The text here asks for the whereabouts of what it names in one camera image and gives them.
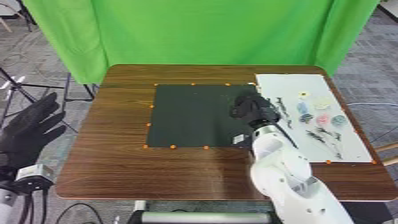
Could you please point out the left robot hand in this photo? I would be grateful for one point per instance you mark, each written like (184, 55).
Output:
(29, 130)

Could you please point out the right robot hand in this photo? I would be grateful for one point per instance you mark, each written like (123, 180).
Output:
(253, 108)

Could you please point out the black tripod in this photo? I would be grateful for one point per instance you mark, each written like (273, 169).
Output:
(22, 87)

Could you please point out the dark mat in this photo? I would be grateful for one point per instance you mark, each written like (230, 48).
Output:
(189, 116)

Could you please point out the white yellow-centred flower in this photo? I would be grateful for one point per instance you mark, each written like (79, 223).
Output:
(303, 94)

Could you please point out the pale grey bar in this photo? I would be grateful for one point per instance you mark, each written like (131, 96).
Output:
(207, 218)

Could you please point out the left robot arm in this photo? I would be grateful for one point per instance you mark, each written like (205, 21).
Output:
(33, 178)

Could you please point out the pink flower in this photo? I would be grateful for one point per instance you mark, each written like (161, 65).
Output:
(324, 119)

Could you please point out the pale blue flower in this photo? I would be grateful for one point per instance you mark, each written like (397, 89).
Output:
(303, 107)

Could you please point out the white sheet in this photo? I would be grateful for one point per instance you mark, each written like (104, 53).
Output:
(296, 85)

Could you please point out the dark blue flower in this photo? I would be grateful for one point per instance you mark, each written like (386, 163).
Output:
(306, 117)

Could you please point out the teal flower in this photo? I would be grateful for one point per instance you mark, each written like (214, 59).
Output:
(338, 120)

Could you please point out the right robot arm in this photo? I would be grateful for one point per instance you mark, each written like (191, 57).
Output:
(285, 173)

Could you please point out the green sprig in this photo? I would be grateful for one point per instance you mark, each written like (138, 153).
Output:
(290, 124)
(282, 106)
(315, 135)

